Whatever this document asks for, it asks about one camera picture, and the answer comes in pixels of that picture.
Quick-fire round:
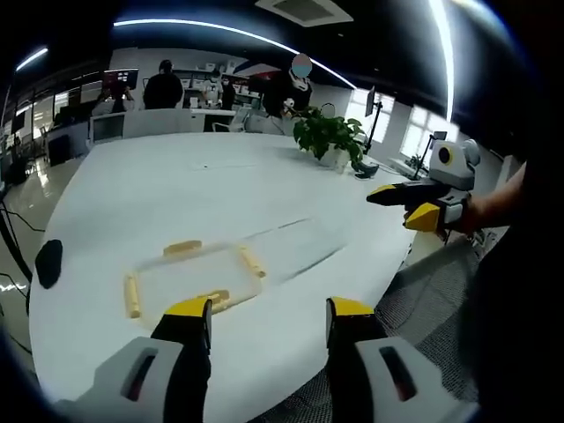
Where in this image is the curved ceiling light strip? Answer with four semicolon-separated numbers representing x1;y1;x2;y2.
112;18;356;90

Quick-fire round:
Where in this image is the ceiling air vent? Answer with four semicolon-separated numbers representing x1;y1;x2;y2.
254;0;354;24

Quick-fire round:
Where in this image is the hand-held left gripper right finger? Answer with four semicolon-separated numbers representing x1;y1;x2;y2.
325;296;481;423

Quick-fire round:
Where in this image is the small black object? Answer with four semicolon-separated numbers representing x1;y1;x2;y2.
353;161;381;182

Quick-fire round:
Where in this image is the white office chair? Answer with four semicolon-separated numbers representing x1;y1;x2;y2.
212;107;251;134

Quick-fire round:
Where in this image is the clear container with yellow clips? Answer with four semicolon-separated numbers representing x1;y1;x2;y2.
122;239;269;321

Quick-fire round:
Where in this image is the black flat object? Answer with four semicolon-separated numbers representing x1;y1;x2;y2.
34;238;64;290

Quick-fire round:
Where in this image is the white counter desk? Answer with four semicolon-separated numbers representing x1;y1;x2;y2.
89;107;209;145

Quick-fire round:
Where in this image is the black monitor on stand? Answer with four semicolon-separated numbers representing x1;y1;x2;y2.
363;85;383;156

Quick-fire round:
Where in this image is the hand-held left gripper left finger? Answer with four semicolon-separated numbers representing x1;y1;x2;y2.
56;296;213;423

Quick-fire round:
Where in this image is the person's dark clothing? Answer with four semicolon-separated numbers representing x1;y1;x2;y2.
460;153;564;423

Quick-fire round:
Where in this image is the green potted plant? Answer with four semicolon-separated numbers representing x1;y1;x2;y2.
292;106;367;172

